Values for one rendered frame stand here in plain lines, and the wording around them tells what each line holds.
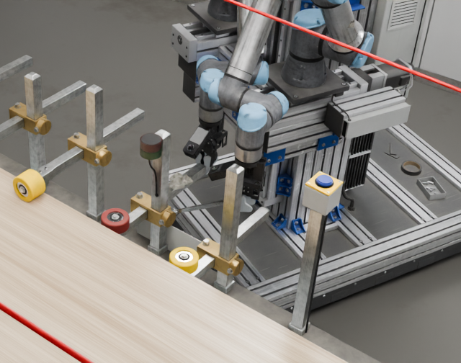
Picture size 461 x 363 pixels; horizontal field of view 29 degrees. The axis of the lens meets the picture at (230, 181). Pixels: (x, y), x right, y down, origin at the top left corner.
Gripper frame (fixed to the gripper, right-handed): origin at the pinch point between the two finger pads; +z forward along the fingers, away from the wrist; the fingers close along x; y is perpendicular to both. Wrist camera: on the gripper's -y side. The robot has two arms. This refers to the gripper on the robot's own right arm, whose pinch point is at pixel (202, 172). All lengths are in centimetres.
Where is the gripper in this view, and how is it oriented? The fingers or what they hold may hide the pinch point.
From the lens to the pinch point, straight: 288.5
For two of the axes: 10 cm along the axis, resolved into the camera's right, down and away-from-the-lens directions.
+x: -8.1, -4.0, 4.2
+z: -0.7, 7.9, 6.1
